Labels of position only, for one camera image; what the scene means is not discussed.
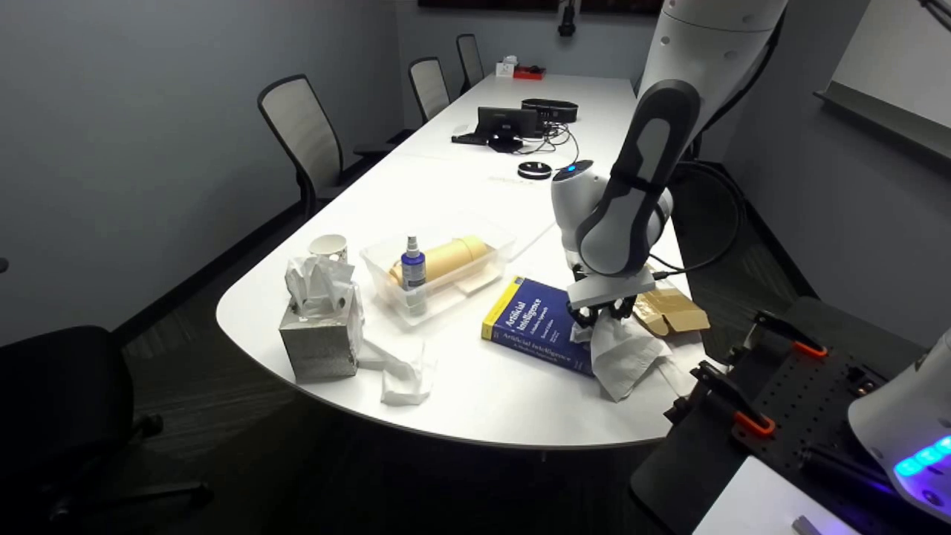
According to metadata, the grey tissue box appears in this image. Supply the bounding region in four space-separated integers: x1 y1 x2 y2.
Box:
280 256 363 384

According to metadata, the blue book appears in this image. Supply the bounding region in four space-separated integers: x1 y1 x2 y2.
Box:
481 276 591 377

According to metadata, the small crumpled white napkin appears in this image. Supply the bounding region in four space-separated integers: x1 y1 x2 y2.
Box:
363 338 432 408

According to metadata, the black device box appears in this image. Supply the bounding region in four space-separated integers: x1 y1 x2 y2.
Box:
521 99 580 125

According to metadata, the yellow roll in bin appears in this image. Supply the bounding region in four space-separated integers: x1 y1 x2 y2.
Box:
390 238 491 284

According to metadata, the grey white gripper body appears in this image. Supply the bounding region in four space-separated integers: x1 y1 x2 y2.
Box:
567 270 653 313

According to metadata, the clear plastic bin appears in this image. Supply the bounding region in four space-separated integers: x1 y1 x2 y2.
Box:
363 218 513 330

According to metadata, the near left office chair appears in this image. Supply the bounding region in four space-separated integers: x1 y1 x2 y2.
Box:
259 75 365 215

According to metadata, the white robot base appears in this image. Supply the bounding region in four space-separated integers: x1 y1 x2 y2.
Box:
846 330 951 522

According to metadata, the black clamp orange tip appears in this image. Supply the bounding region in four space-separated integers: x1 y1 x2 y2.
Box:
739 308 828 360

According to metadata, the white paper cup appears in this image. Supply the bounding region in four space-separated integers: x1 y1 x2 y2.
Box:
308 234 347 261

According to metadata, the clear plastic bin lid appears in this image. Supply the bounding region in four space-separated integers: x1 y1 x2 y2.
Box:
463 215 550 261

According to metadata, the round black speaker puck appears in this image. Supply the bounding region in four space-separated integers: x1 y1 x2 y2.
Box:
516 160 553 182

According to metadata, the black mounting board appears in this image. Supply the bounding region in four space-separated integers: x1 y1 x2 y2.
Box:
631 299 951 535

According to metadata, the red object far end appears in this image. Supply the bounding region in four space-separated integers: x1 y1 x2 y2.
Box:
513 66 546 81

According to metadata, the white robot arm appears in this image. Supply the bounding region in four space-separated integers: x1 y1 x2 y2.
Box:
550 0 787 333

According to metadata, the black foreground office chair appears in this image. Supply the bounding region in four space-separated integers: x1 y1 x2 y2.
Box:
0 328 215 535

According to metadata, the black conference phone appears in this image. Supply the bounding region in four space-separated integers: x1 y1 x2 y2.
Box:
454 106 544 152

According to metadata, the white box far end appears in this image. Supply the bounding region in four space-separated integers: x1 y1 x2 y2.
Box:
497 53 516 81

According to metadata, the brown cardboard box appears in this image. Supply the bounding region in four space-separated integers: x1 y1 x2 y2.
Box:
632 287 711 338

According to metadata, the blue spray bottle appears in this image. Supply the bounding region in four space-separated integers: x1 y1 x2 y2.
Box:
400 234 426 316

